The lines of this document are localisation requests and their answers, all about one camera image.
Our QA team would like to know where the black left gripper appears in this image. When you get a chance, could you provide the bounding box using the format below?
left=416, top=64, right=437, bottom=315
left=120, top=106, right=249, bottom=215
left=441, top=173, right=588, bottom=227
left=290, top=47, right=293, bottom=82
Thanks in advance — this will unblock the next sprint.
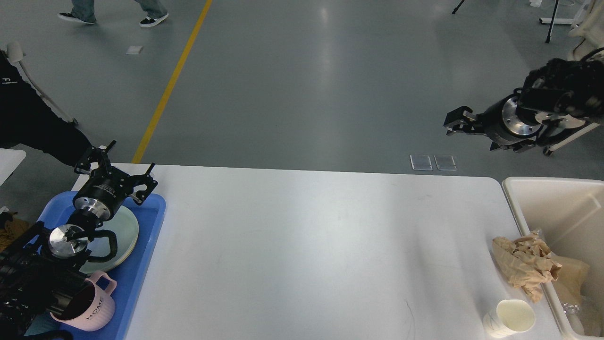
left=73, top=140, right=158, bottom=222

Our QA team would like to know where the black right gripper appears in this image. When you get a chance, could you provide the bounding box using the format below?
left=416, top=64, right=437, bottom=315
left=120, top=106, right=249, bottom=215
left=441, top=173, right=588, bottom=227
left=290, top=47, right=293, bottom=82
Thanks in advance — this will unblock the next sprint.
left=444, top=94, right=538, bottom=153

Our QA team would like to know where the light green plate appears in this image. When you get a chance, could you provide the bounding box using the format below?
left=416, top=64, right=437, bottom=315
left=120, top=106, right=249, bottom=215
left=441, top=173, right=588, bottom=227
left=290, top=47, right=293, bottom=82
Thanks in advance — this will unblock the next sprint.
left=79, top=206, right=139, bottom=275

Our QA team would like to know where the pink mug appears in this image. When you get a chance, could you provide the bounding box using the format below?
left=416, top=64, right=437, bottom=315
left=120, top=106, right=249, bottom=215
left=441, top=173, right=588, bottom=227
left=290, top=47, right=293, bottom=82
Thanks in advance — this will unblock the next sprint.
left=50, top=271, right=117, bottom=332

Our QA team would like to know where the brown paper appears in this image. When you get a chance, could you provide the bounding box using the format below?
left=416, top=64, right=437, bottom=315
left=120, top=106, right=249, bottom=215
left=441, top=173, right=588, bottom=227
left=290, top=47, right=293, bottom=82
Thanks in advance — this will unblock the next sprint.
left=491, top=231, right=562, bottom=303

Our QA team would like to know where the white paper cup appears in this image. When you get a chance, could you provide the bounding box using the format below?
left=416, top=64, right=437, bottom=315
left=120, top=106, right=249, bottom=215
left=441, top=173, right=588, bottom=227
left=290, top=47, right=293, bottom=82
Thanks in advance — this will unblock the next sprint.
left=482, top=299, right=537, bottom=339

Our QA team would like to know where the clear plastic wrap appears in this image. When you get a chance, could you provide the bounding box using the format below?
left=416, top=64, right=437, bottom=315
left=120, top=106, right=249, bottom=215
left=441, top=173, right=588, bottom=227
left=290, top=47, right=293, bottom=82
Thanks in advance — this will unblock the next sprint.
left=562, top=296, right=603, bottom=337

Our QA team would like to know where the brown paper bag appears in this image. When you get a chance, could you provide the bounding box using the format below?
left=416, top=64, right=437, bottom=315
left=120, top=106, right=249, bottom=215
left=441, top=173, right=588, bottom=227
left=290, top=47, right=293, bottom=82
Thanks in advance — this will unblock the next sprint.
left=552, top=255, right=590, bottom=306

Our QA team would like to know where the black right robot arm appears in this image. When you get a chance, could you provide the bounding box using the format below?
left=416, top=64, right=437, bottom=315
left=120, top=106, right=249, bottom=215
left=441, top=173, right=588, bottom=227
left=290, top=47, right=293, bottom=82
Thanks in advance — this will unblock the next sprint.
left=444, top=48, right=603, bottom=153

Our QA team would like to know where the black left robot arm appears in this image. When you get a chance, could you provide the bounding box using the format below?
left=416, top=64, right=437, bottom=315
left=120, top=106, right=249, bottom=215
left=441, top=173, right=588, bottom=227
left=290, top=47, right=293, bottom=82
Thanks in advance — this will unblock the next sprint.
left=1, top=142, right=158, bottom=340

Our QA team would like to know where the clear floor plate right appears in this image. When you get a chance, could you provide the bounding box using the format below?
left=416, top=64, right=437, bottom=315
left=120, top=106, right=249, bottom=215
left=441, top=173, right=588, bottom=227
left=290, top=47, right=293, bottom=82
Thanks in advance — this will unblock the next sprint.
left=434, top=155, right=457, bottom=171

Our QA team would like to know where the clear floor plate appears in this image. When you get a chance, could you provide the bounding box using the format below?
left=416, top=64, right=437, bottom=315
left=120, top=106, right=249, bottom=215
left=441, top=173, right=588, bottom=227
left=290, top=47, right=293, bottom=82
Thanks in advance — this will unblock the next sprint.
left=434, top=155, right=457, bottom=171
left=410, top=154, right=433, bottom=171

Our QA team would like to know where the clear floor plate left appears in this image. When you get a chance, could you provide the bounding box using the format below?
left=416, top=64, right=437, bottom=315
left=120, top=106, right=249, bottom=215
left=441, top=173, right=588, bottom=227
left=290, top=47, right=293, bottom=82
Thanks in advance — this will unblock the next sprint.
left=410, top=154, right=433, bottom=171

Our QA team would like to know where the blue plastic tray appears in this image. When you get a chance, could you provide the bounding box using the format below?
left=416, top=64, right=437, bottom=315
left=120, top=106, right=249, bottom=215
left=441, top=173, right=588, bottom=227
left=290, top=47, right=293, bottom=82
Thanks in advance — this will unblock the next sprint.
left=26, top=194, right=166, bottom=340

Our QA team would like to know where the person in black clothes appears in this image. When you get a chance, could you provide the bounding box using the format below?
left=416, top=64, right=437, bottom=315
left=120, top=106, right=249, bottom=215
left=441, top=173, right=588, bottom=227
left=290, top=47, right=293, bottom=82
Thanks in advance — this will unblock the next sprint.
left=0, top=55, right=92, bottom=167

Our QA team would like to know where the white plastic bin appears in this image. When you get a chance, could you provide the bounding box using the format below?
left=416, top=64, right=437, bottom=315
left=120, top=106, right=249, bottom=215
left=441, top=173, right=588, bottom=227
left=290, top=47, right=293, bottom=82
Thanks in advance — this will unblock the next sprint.
left=503, top=177, right=604, bottom=340

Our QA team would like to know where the black tripod stand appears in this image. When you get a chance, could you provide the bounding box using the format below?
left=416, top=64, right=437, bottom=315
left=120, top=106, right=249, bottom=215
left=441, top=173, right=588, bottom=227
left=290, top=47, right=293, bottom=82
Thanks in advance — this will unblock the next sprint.
left=545, top=0, right=560, bottom=44

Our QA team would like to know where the white office chair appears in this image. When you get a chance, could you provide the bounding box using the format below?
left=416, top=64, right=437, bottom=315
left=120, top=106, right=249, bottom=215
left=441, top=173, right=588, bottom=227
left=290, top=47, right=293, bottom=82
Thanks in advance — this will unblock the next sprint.
left=543, top=0, right=604, bottom=156

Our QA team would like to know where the walking person with sneakers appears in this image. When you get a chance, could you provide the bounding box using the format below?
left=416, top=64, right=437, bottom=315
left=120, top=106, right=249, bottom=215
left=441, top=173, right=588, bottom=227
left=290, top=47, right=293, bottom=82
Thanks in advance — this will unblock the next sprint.
left=58, top=0, right=170, bottom=28

